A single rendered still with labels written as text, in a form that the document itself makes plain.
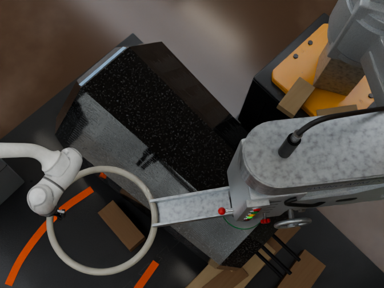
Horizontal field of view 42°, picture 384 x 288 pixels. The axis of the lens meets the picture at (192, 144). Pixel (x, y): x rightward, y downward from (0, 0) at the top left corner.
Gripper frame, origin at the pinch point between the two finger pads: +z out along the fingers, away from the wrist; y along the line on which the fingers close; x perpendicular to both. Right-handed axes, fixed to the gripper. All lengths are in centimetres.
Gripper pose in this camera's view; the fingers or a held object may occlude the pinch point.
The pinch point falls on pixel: (54, 216)
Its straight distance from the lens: 240.6
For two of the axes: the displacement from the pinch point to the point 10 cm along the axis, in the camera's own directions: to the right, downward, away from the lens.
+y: 9.9, 1.6, 0.6
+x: 1.3, -9.3, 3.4
